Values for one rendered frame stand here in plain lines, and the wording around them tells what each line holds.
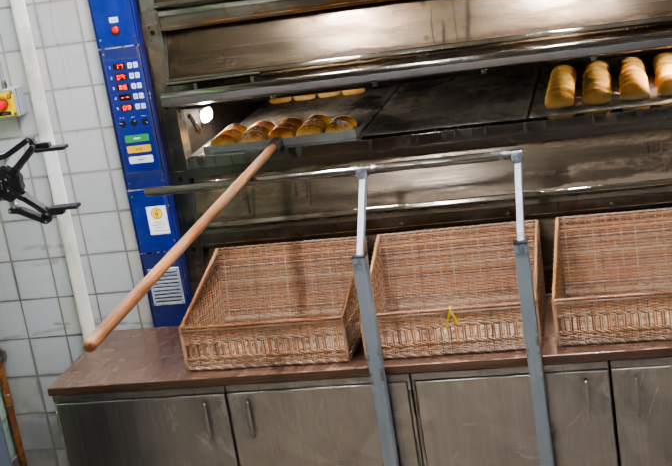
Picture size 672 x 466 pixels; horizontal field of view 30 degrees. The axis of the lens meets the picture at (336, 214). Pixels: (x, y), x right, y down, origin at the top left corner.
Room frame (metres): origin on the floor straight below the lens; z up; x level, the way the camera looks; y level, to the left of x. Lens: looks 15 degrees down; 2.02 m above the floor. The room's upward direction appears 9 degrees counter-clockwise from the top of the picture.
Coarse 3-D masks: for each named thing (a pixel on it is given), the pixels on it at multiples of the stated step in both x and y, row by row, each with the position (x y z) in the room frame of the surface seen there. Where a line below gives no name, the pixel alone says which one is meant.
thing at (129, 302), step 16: (272, 144) 4.18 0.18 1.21; (256, 160) 3.97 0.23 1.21; (240, 176) 3.79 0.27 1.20; (224, 192) 3.63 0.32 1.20; (208, 224) 3.38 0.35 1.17; (192, 240) 3.23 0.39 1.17; (176, 256) 3.09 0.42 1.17; (160, 272) 2.97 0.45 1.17; (144, 288) 2.85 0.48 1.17; (128, 304) 2.75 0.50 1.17; (112, 320) 2.65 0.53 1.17; (96, 336) 2.56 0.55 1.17
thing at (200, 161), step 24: (528, 120) 4.05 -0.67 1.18; (552, 120) 4.01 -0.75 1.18; (576, 120) 3.99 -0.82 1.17; (600, 120) 3.97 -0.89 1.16; (624, 120) 3.96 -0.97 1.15; (648, 120) 3.94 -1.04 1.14; (312, 144) 4.22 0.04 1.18; (336, 144) 4.19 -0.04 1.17; (360, 144) 4.17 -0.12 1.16; (384, 144) 4.15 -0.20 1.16; (408, 144) 4.13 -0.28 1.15; (192, 168) 4.31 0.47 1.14
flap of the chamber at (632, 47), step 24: (600, 48) 3.83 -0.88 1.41; (624, 48) 3.81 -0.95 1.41; (648, 48) 3.79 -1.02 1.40; (384, 72) 3.99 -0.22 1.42; (408, 72) 3.97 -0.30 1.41; (432, 72) 3.95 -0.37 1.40; (456, 72) 4.01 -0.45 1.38; (192, 96) 4.15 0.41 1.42; (216, 96) 4.13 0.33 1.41; (240, 96) 4.11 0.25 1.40; (264, 96) 4.25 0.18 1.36
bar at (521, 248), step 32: (416, 160) 3.75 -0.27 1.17; (448, 160) 3.72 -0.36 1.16; (480, 160) 3.70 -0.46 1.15; (512, 160) 3.67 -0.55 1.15; (160, 192) 3.95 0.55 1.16; (352, 256) 3.58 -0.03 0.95; (384, 384) 3.57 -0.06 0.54; (544, 384) 3.46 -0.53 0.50; (384, 416) 3.57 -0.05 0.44; (544, 416) 3.45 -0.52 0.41; (384, 448) 3.57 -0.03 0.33; (544, 448) 3.45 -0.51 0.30
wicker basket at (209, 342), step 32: (224, 256) 4.26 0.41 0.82; (256, 256) 4.23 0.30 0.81; (288, 256) 4.20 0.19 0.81; (320, 256) 4.16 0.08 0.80; (224, 288) 4.24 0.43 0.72; (256, 288) 4.21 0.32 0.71; (288, 288) 4.17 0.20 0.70; (320, 288) 4.14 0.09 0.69; (352, 288) 3.86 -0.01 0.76; (192, 320) 3.94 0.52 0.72; (224, 320) 4.21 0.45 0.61; (256, 320) 4.18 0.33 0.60; (288, 320) 3.74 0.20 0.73; (320, 320) 3.71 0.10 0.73; (352, 320) 3.80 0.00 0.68; (192, 352) 3.83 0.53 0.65; (224, 352) 3.93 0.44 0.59; (256, 352) 3.77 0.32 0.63; (288, 352) 3.74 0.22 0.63; (320, 352) 3.72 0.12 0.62; (352, 352) 3.74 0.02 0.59
